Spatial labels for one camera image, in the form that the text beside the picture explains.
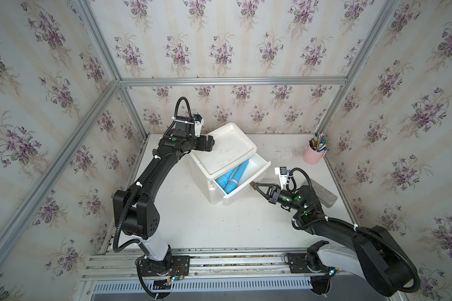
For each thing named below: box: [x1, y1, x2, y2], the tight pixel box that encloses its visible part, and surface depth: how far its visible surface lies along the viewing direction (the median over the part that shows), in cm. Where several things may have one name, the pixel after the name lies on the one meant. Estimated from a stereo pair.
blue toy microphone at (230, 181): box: [216, 162, 243, 195], surface depth 78 cm
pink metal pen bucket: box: [302, 144, 328, 165], surface depth 106 cm
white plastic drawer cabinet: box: [189, 122, 272, 206], surface depth 81 cm
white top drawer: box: [209, 154, 272, 206], surface depth 78 cm
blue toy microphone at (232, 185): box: [224, 158, 250, 194], surface depth 78 cm
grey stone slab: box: [309, 178, 338, 209], surface depth 92 cm
